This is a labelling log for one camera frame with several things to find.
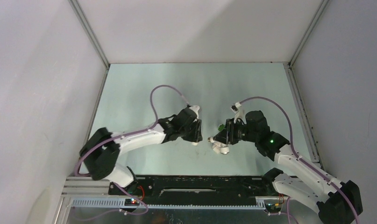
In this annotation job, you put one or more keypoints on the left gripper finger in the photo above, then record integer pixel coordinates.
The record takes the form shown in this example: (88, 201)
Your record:
(190, 137)
(198, 134)

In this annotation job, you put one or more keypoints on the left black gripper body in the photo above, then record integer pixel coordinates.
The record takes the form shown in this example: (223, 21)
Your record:
(182, 129)

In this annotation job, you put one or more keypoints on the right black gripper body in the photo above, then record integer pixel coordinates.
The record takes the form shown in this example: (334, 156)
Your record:
(238, 132)

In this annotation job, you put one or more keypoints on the white plastic faucet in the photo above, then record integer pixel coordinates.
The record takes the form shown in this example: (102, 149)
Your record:
(224, 148)

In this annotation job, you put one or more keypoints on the green plastic faucet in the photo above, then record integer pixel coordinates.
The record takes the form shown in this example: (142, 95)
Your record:
(221, 127)

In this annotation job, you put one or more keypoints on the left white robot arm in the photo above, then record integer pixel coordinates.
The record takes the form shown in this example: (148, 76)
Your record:
(101, 152)

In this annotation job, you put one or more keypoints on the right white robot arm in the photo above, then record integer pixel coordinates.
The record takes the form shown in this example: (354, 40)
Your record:
(334, 201)

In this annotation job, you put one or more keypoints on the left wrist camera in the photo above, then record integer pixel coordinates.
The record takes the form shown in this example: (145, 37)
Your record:
(195, 109)

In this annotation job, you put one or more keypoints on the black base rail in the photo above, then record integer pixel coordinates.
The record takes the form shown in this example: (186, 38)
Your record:
(201, 190)

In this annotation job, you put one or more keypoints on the grey cable duct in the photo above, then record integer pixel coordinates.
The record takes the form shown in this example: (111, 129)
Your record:
(126, 203)

